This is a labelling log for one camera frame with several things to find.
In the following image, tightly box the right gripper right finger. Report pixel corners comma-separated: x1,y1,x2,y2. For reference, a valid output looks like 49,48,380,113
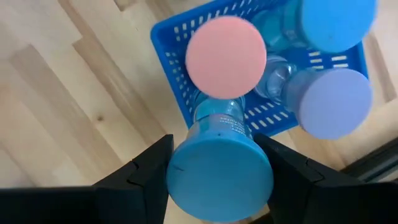
254,134,398,224

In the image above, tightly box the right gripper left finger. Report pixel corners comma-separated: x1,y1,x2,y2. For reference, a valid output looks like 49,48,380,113
0,134,175,224

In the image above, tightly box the blue capped sand hourglass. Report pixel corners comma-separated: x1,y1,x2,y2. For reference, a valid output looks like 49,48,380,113
251,0,379,54
165,93,274,223

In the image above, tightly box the purple capped sand hourglass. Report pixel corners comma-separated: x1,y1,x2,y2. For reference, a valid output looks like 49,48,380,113
254,55,374,141

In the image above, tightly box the pink capped sand hourglass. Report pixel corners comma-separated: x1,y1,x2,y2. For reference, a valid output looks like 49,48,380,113
185,15,267,100

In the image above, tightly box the blue plastic basket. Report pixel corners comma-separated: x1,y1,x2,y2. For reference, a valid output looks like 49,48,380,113
150,0,369,138

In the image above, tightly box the black aluminium table frame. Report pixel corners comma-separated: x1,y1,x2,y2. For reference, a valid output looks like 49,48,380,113
340,136,398,184

